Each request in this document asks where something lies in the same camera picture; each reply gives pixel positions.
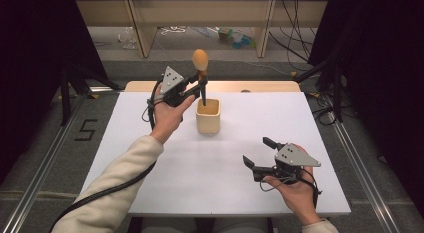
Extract black curtain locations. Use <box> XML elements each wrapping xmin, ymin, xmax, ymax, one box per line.
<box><xmin>0</xmin><ymin>0</ymin><xmax>108</xmax><ymax>186</ymax></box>
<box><xmin>307</xmin><ymin>0</ymin><xmax>424</xmax><ymax>222</ymax></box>

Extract beige square cup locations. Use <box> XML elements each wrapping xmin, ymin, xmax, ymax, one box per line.
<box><xmin>195</xmin><ymin>98</ymin><xmax>222</xmax><ymax>135</ymax></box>

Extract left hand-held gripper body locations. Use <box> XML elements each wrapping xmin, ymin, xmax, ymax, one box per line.
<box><xmin>159</xmin><ymin>66</ymin><xmax>198</xmax><ymax>108</ymax></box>

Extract hanging black cables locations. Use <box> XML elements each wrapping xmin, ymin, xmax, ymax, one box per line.
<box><xmin>268</xmin><ymin>0</ymin><xmax>318</xmax><ymax>73</ymax></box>

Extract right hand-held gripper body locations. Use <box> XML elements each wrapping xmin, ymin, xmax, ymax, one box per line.
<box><xmin>253</xmin><ymin>143</ymin><xmax>322</xmax><ymax>186</ymax></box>

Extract makeup brush with black handle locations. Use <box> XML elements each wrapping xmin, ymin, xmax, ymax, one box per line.
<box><xmin>192</xmin><ymin>48</ymin><xmax>210</xmax><ymax>107</ymax></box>

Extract white cord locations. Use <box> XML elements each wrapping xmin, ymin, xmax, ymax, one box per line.
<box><xmin>159</xmin><ymin>25</ymin><xmax>188</xmax><ymax>37</ymax></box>

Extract person's left leg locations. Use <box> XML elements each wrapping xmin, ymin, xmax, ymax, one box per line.
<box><xmin>139</xmin><ymin>216</ymin><xmax>197</xmax><ymax>233</ymax></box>

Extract person's leg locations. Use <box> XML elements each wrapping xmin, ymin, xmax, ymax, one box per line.
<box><xmin>212</xmin><ymin>216</ymin><xmax>268</xmax><ymax>233</ymax></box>
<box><xmin>139</xmin><ymin>216</ymin><xmax>197</xmax><ymax>233</ymax></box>

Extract person's right leg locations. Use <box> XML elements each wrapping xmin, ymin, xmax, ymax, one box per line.
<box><xmin>212</xmin><ymin>216</ymin><xmax>268</xmax><ymax>233</ymax></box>

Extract metal floor rail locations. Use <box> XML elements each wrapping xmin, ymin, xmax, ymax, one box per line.
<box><xmin>333</xmin><ymin>121</ymin><xmax>403</xmax><ymax>233</ymax></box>
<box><xmin>1</xmin><ymin>96</ymin><xmax>85</xmax><ymax>233</ymax></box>

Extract colourful toy pile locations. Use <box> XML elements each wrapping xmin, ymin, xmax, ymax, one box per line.
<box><xmin>217</xmin><ymin>26</ymin><xmax>257</xmax><ymax>50</ymax></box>

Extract thin black right gripper cable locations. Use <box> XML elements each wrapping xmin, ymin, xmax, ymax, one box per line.
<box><xmin>259</xmin><ymin>166</ymin><xmax>323</xmax><ymax>209</ymax></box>

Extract black metal stand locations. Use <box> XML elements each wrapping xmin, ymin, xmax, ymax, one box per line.
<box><xmin>293</xmin><ymin>55</ymin><xmax>345</xmax><ymax>123</ymax></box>
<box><xmin>59</xmin><ymin>63</ymin><xmax>121</xmax><ymax>127</ymax></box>

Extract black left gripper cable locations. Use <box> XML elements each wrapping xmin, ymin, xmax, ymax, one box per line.
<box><xmin>49</xmin><ymin>78</ymin><xmax>168</xmax><ymax>233</ymax></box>

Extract black floor cables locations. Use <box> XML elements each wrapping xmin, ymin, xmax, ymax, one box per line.
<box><xmin>305</xmin><ymin>92</ymin><xmax>338</xmax><ymax>126</ymax></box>

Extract light wooden shelf unit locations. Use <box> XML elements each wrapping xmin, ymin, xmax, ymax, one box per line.
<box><xmin>75</xmin><ymin>0</ymin><xmax>329</xmax><ymax>59</ymax></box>

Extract person's right hand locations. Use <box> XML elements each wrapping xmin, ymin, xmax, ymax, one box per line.
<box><xmin>263</xmin><ymin>166</ymin><xmax>322</xmax><ymax>227</ymax></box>

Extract white table cover board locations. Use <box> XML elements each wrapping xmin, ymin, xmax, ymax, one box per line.
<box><xmin>73</xmin><ymin>91</ymin><xmax>352</xmax><ymax>217</ymax></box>

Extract person's left hand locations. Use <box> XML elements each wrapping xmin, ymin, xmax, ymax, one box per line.
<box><xmin>149</xmin><ymin>84</ymin><xmax>197</xmax><ymax>146</ymax></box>

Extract clear plastic bag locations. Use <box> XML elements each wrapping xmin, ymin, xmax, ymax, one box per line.
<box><xmin>117</xmin><ymin>26</ymin><xmax>138</xmax><ymax>50</ymax></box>

